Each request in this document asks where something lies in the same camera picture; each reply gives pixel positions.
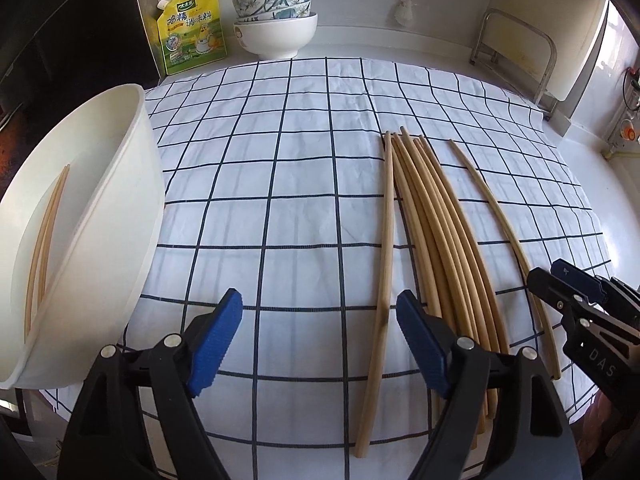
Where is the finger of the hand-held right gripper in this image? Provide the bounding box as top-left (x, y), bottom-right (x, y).
top-left (528, 267), bottom-right (640, 347)
top-left (551, 258), bottom-right (640, 332)

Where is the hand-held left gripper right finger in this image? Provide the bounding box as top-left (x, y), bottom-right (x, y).
top-left (396, 289), bottom-right (583, 480)

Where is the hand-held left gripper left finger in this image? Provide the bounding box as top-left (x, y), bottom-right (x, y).
top-left (56, 287), bottom-right (244, 480)

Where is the plain bamboo chopstick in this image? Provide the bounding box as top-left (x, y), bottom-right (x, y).
top-left (40, 165), bottom-right (71, 301)
top-left (446, 138), bottom-right (562, 381)
top-left (354, 131), bottom-right (393, 458)
top-left (24, 162), bottom-right (68, 333)

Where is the pile of wooden chopsticks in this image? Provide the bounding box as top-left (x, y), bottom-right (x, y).
top-left (391, 126), bottom-right (511, 436)

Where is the white plastic basin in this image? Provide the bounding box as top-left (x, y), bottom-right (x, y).
top-left (0, 83), bottom-right (166, 390)

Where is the white checked cloth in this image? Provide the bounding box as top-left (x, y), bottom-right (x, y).
top-left (30, 56), bottom-right (613, 461)

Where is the metal rack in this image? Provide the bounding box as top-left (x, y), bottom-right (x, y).
top-left (470, 10), bottom-right (557, 111)

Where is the white cutting board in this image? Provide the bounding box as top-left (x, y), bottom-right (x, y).
top-left (520, 0), bottom-right (609, 102)

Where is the yellow seasoning pouch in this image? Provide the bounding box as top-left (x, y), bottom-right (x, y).
top-left (151, 0), bottom-right (228, 77)

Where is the plain white bowl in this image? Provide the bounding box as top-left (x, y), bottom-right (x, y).
top-left (233, 11), bottom-right (319, 59)

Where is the blue patterned bowl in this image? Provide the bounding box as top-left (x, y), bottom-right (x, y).
top-left (234, 6), bottom-right (312, 23)
top-left (232, 0), bottom-right (311, 15)

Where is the black kitchen appliance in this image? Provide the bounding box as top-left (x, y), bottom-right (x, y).
top-left (0, 0), bottom-right (161, 111)

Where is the wall gas valve fitting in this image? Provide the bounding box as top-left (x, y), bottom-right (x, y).
top-left (606, 67), bottom-right (640, 157)

